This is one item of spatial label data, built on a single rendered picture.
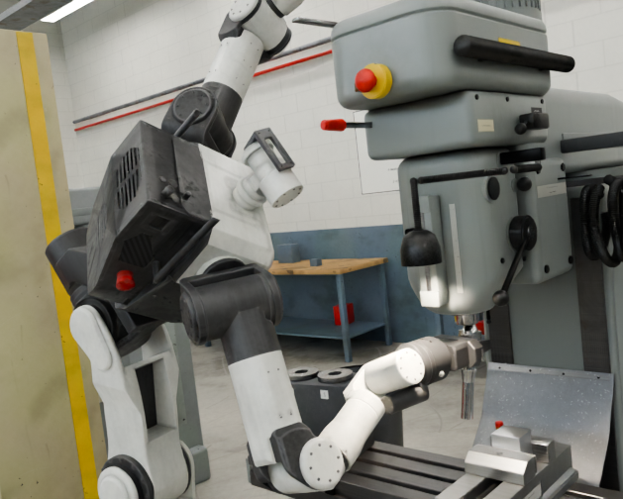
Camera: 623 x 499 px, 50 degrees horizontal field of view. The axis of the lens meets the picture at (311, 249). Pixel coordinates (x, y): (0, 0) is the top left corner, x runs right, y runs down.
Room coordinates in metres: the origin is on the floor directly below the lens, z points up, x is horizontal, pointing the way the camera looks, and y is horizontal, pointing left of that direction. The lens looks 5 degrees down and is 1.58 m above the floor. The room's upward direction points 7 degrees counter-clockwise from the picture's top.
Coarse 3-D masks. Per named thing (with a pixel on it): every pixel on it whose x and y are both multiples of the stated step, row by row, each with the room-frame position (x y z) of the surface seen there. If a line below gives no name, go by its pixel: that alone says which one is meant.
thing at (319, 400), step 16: (304, 368) 1.71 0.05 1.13; (336, 368) 1.67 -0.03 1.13; (304, 384) 1.61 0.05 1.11; (320, 384) 1.59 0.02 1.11; (336, 384) 1.58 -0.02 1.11; (304, 400) 1.61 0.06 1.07; (320, 400) 1.59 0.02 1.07; (336, 400) 1.56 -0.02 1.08; (304, 416) 1.62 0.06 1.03; (320, 416) 1.59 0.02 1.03; (320, 432) 1.59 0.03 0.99; (368, 448) 1.62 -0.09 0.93
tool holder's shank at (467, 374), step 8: (464, 368) 1.33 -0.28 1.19; (472, 368) 1.33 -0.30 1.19; (464, 376) 1.33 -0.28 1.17; (472, 376) 1.32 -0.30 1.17; (464, 384) 1.33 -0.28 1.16; (472, 384) 1.32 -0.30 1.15; (464, 392) 1.33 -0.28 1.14; (472, 392) 1.32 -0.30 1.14; (464, 400) 1.32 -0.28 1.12; (472, 400) 1.32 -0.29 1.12; (464, 408) 1.32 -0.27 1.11; (472, 408) 1.32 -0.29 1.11; (464, 416) 1.32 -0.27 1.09; (472, 416) 1.32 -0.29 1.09
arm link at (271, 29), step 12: (264, 0) 1.45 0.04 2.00; (276, 0) 1.44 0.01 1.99; (288, 0) 1.44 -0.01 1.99; (300, 0) 1.45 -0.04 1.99; (264, 12) 1.43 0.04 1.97; (276, 12) 1.46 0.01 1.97; (288, 12) 1.47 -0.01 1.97; (252, 24) 1.42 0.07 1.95; (264, 24) 1.43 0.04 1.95; (276, 24) 1.45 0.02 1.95; (264, 36) 1.45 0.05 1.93; (276, 36) 1.46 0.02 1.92; (288, 36) 1.48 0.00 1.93; (264, 48) 1.47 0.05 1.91; (276, 48) 1.47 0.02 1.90
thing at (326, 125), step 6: (324, 120) 1.21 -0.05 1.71; (330, 120) 1.22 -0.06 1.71; (336, 120) 1.23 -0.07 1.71; (342, 120) 1.24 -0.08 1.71; (324, 126) 1.21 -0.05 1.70; (330, 126) 1.21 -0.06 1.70; (336, 126) 1.22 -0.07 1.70; (342, 126) 1.23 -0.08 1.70; (348, 126) 1.26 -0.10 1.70; (354, 126) 1.27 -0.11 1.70; (360, 126) 1.28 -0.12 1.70; (366, 126) 1.30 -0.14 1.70
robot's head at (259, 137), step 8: (256, 136) 1.17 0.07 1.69; (264, 136) 1.17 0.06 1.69; (272, 136) 1.18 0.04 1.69; (248, 144) 1.19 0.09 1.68; (256, 144) 1.18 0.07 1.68; (264, 144) 1.16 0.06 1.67; (280, 144) 1.18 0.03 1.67; (272, 152) 1.16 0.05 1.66; (280, 152) 1.17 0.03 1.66; (272, 160) 1.15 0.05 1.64; (288, 160) 1.16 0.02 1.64; (280, 168) 1.14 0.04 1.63; (288, 168) 1.16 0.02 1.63
